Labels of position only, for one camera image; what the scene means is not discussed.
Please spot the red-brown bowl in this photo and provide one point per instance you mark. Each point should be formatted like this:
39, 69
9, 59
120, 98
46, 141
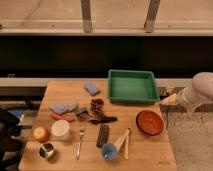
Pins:
149, 122

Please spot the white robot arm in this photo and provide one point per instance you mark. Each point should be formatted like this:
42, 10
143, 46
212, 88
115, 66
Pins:
199, 92

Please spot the white cone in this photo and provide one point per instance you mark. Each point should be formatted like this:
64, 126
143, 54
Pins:
119, 142

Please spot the green plastic tray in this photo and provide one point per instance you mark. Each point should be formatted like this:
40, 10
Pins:
130, 86

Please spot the dark spoon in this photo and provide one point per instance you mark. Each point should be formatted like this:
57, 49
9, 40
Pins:
105, 119

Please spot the black remote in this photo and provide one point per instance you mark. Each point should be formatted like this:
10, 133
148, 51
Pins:
103, 135

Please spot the orange carrot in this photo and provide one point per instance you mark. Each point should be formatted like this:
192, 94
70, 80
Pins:
62, 117

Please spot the silver fork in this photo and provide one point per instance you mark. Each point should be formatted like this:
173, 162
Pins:
81, 135

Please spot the wooden stick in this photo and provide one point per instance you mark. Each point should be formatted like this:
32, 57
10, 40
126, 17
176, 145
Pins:
126, 152

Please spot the apple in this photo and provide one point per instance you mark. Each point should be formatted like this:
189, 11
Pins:
40, 134

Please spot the metal cup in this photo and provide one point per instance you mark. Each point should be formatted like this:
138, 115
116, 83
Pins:
46, 150

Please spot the blue sponge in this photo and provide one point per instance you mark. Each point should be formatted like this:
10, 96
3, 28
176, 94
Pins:
91, 89

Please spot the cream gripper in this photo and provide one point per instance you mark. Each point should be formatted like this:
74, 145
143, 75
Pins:
170, 100

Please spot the small dark brush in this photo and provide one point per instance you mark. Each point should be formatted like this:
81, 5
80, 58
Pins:
82, 113

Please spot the white lidded jar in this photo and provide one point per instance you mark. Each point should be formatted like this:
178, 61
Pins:
61, 129

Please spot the black chair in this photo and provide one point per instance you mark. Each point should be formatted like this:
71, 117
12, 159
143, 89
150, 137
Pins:
9, 129

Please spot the blue cup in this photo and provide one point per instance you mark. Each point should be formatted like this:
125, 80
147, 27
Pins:
109, 151

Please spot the pine cone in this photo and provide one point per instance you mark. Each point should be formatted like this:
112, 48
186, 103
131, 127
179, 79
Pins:
96, 106

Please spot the blue-grey towel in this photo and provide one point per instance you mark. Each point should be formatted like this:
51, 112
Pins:
62, 108

